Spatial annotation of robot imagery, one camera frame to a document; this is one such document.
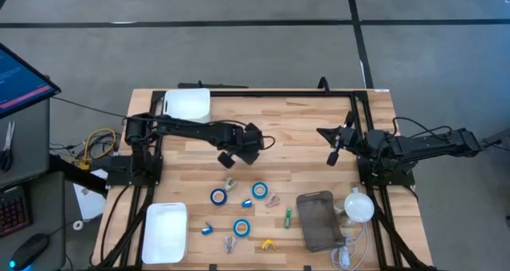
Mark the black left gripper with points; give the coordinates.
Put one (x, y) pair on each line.
(247, 137)

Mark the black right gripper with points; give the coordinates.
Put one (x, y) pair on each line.
(350, 139)

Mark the beige staple remover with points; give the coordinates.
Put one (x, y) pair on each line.
(229, 183)

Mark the light blue tape roll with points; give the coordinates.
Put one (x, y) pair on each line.
(235, 228)
(253, 190)

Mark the blue mini stapler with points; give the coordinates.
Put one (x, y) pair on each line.
(207, 230)
(247, 203)

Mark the pink staple remover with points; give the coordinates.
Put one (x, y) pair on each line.
(273, 201)

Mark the dark blue tape roll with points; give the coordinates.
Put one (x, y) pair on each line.
(212, 197)

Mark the green mini stapler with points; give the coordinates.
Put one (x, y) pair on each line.
(287, 219)

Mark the yellow mini stapler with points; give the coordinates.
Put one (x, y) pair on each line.
(267, 244)

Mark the smoky grey plastic bin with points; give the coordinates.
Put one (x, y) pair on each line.
(318, 223)

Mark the lilac staple remover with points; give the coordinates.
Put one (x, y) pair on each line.
(230, 245)

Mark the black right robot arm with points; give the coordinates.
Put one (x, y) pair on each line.
(418, 145)

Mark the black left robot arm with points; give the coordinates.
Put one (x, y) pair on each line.
(191, 129)

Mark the small white tape roll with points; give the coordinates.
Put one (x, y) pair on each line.
(78, 221)

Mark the small white sticker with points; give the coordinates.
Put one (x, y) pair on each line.
(381, 90)

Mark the white dome lamp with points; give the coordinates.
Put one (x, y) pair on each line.
(358, 207)

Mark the black flat bar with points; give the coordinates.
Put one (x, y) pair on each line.
(213, 85)

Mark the white square plastic bin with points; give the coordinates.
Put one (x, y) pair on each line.
(187, 103)

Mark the white long plastic bin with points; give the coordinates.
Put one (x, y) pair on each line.
(165, 239)

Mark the black stand foot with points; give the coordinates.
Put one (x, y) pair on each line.
(500, 137)

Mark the white paper sheet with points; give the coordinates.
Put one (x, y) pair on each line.
(89, 205)

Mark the grey desk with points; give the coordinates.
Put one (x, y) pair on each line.
(36, 143)

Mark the black computer mouse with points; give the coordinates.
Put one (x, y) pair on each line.
(30, 249)

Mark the computer monitor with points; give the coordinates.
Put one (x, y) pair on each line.
(20, 83)

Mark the black backlit keyboard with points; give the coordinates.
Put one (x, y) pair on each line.
(14, 211)

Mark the black aluminium table frame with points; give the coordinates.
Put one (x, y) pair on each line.
(279, 93)

